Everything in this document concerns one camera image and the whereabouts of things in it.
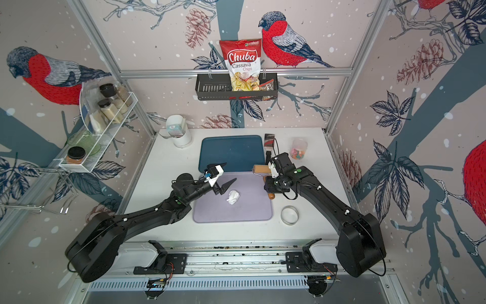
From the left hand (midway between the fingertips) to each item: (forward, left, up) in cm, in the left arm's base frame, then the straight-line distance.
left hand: (232, 167), depth 76 cm
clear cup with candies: (+24, -34, -17) cm, 45 cm away
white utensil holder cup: (+31, +33, -19) cm, 49 cm away
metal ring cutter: (-11, -26, -23) cm, 36 cm away
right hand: (-2, -15, -11) cm, 19 cm away
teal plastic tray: (+26, -1, -23) cm, 34 cm away
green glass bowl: (+4, +55, +12) cm, 56 cm away
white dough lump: (-3, +1, -21) cm, 21 cm away
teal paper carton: (+33, +36, -11) cm, 50 cm away
